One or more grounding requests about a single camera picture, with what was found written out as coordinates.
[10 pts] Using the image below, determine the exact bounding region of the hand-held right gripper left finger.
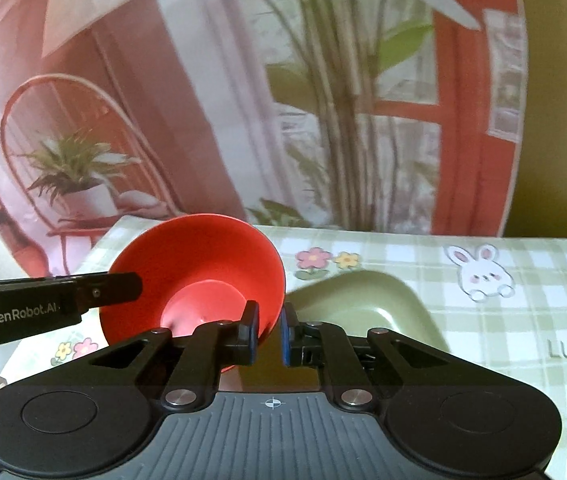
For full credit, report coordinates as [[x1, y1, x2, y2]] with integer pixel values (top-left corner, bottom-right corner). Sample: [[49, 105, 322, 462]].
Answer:
[[87, 300, 260, 412]]

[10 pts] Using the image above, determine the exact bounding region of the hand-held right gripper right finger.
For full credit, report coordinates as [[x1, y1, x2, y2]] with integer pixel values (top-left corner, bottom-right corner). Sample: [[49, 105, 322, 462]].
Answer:
[[280, 302, 453, 412]]

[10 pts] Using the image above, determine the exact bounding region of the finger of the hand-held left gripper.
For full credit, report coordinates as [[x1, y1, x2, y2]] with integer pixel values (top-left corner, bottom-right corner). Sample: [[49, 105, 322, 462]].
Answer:
[[74, 270, 143, 312]]

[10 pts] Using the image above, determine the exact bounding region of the red bowl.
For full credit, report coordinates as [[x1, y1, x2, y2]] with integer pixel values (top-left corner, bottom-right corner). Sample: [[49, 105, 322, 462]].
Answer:
[[98, 213, 287, 374]]

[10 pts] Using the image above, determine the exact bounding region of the green plate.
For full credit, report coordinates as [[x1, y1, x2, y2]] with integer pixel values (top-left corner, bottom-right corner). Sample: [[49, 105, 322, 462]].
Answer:
[[263, 270, 452, 368]]

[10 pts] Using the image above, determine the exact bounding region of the checked tablecloth with cartoon prints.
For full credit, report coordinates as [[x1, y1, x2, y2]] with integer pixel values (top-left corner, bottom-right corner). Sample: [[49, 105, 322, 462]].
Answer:
[[0, 214, 567, 466]]

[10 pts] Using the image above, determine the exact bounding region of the printed backdrop cloth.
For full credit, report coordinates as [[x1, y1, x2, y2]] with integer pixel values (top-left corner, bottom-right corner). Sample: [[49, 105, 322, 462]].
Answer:
[[0, 0, 531, 281]]

